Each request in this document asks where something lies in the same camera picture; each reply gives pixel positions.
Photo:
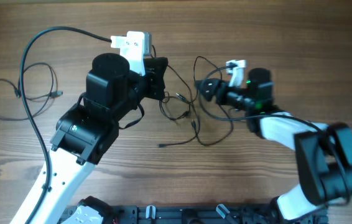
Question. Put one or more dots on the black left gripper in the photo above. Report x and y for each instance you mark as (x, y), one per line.
(154, 70)

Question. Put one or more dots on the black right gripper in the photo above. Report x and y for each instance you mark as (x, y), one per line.
(214, 84)

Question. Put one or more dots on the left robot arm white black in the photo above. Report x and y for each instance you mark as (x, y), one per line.
(88, 129)

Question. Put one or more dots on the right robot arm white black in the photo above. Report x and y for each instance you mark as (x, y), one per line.
(323, 152)

